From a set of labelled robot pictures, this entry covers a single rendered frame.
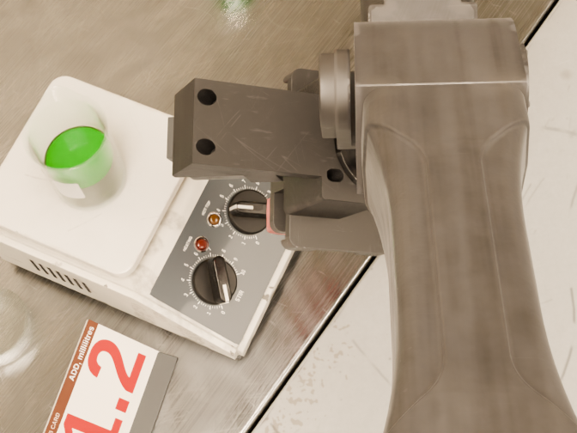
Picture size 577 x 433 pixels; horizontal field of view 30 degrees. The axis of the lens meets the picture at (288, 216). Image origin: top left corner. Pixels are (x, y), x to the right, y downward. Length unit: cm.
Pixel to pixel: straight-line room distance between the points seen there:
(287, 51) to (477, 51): 45
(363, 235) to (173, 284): 17
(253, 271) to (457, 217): 40
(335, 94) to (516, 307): 15
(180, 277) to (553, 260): 27
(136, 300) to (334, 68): 32
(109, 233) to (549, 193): 33
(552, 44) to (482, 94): 47
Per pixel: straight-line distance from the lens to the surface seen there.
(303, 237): 59
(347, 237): 60
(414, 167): 39
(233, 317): 74
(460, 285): 34
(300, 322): 78
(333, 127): 46
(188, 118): 53
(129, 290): 73
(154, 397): 77
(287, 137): 54
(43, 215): 74
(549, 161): 83
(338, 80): 45
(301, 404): 76
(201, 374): 77
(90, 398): 76
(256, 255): 76
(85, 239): 73
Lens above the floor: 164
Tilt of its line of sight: 67 degrees down
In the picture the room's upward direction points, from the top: 9 degrees counter-clockwise
